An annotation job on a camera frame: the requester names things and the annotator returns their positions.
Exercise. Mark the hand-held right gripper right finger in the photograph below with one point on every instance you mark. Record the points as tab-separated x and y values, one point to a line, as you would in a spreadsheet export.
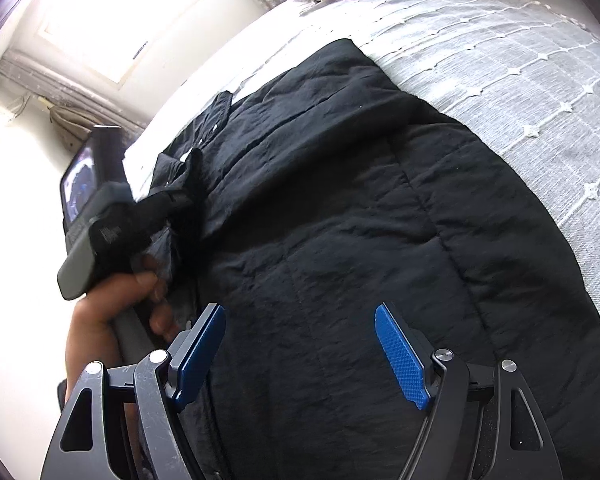
400	355

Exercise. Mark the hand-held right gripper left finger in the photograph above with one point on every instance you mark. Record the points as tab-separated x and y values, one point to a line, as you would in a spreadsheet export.
200	355

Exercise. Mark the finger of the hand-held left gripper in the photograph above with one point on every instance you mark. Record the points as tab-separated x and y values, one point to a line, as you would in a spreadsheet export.
177	195

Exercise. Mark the black padded jacket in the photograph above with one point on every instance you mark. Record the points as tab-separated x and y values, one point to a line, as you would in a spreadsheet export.
330	210

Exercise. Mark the person's left hand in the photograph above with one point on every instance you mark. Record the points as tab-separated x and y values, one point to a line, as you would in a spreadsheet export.
100	325

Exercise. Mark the grey pleated curtain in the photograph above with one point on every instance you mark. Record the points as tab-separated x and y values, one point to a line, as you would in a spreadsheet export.
55	85

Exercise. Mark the bright window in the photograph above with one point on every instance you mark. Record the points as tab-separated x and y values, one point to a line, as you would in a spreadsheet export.
130	15

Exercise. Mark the grey patterned bedspread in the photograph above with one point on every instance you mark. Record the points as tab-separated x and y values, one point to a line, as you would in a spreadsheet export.
505	60

